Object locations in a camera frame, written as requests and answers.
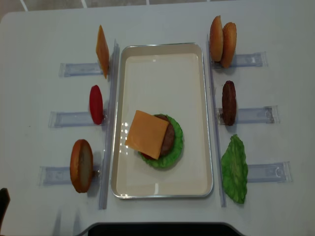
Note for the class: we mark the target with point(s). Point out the clear holder under right buns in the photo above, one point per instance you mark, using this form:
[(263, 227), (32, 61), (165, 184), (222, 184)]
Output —
[(257, 59)]

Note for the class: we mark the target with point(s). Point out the upright bun half right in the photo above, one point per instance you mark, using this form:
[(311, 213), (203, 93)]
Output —
[(229, 44)]

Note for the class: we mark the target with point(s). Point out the bun with sesame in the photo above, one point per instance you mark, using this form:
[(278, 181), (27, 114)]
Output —
[(216, 39)]

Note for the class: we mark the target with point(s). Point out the upright red tomato slice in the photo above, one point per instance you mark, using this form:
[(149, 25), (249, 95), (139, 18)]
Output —
[(96, 105)]

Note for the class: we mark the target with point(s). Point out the upright bun half left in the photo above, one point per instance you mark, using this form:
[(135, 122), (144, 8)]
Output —
[(81, 166)]

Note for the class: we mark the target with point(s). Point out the right clear acrylic rail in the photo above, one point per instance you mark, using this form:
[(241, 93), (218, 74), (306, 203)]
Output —
[(215, 123)]

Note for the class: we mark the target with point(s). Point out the flat green lettuce leaf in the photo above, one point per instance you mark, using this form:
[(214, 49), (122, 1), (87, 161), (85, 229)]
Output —
[(169, 160)]

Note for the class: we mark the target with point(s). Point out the clear holder under lettuce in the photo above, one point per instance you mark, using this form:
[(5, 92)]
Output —
[(276, 172)]

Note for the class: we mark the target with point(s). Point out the clear acrylic rail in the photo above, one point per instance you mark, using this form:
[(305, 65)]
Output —
[(215, 123), (110, 125)]

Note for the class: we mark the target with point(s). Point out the upright orange cheese slice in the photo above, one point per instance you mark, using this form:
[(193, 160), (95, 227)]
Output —
[(102, 51)]

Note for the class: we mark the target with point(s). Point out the flat red tomato slice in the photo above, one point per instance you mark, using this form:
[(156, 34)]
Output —
[(146, 156)]

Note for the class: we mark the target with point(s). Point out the upright green lettuce leaf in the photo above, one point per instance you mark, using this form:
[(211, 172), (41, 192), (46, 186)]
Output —
[(235, 170)]

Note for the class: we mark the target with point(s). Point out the upright brown meat patty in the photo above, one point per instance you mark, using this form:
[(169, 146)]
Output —
[(229, 105)]

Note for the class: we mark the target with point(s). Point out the clear holder under patty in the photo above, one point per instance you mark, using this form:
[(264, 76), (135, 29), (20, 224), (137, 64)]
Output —
[(267, 114)]

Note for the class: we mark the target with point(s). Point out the black base at bottom edge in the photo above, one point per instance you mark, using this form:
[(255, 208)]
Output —
[(162, 229)]

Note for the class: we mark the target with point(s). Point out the upright bun half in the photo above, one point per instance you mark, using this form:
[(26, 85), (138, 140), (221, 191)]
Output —
[(229, 44), (81, 166)]

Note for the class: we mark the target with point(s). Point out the clear holder under tomato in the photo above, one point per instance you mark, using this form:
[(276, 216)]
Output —
[(70, 119)]

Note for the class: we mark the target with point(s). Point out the clear holder under cheese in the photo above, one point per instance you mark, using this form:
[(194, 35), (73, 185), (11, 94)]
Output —
[(79, 69)]

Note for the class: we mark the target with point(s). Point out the white rectangular metal tray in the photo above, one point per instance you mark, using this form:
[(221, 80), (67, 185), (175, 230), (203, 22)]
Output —
[(164, 79)]

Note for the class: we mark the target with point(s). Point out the left clear acrylic rail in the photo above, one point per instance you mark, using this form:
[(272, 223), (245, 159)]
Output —
[(110, 125)]

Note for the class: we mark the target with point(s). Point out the flat orange cheese slice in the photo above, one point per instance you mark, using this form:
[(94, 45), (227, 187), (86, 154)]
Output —
[(146, 134)]

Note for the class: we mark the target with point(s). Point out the clear holder under left bun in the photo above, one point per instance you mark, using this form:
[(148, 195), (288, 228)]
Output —
[(54, 176)]

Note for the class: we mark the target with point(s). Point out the dark object at left edge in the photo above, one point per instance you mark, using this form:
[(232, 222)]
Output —
[(4, 203)]

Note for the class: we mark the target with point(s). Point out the flat brown meat patty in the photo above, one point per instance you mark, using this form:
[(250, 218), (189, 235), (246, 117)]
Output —
[(169, 137)]

